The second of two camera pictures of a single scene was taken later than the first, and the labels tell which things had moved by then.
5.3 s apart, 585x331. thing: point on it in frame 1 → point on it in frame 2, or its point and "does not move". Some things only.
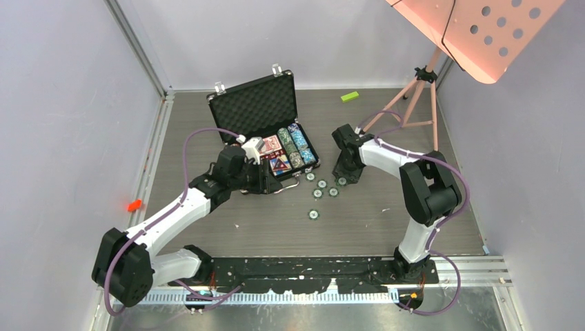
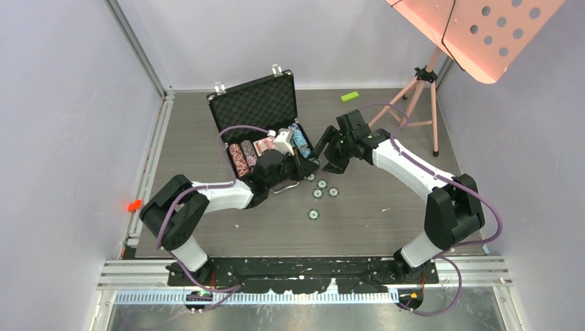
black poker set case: [263, 108] does not move
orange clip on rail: [135, 205] does not move
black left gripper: [266, 183] → [298, 165]
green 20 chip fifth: [333, 192] does not move
